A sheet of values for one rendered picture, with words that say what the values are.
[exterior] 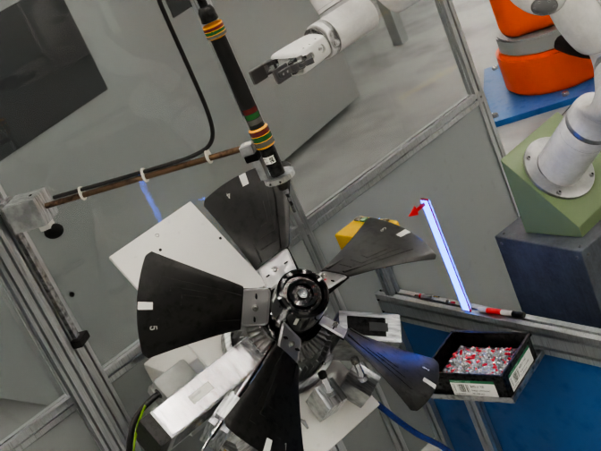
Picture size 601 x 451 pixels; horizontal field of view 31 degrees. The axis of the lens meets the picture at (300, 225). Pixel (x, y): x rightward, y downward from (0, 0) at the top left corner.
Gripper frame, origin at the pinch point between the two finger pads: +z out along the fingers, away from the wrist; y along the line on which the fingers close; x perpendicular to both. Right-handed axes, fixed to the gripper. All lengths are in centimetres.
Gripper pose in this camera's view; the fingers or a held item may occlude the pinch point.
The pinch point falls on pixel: (266, 75)
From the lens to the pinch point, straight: 235.2
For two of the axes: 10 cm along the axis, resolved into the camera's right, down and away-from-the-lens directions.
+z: -7.0, 5.3, -4.8
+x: -3.7, -8.5, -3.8
